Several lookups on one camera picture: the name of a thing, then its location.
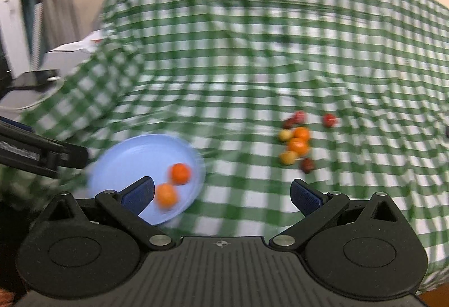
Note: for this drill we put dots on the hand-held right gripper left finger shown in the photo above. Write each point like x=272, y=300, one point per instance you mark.
x=138, y=197

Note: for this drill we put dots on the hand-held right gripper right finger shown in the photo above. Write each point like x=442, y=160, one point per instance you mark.
x=304, y=196

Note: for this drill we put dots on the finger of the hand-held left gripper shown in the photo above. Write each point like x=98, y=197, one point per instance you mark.
x=52, y=154

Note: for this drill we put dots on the light blue plate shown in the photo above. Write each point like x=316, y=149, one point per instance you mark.
x=129, y=159

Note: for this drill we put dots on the yellow fruit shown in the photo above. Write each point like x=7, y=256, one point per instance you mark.
x=288, y=157
x=285, y=135

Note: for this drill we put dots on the orange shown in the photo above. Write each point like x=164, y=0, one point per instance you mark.
x=165, y=195
x=302, y=133
x=180, y=173
x=298, y=146

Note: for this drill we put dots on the dark red fruit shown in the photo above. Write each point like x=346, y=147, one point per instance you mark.
x=289, y=123
x=308, y=165

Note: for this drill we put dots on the white side table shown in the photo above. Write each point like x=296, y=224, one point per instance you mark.
x=21, y=96

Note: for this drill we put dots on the white cloth with red print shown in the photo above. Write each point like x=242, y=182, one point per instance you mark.
x=79, y=44

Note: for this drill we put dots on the grey striped curtain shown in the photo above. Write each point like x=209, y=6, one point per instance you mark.
x=56, y=5

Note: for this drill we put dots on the green checked cloth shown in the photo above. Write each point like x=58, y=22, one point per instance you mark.
x=245, y=47

